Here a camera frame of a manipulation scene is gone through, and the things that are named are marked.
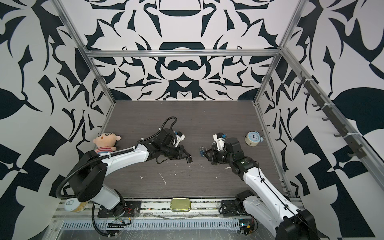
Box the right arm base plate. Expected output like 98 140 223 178
219 199 248 217

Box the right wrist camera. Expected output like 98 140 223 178
213 133 227 151

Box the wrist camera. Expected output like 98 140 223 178
174 131 185 147
213 133 227 151

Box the blue padlock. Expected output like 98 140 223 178
200 147 206 157

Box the white slotted cable duct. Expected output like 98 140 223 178
59 219 241 231

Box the white cup with print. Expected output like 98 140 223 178
64 198 89 213

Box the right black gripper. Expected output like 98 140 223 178
203 147 235 166

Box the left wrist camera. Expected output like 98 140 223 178
174 131 185 147

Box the small electronics board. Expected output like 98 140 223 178
239 218 259 236

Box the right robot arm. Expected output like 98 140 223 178
200 138 320 240

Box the cream blue alarm clock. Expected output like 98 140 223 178
245 131 264 147

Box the plush doll striped shirt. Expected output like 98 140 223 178
93 133 121 154

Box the gold metal tin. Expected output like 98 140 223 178
170 198 192 212

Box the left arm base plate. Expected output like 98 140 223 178
98 201 142 218

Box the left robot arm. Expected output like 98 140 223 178
55 116 193 238

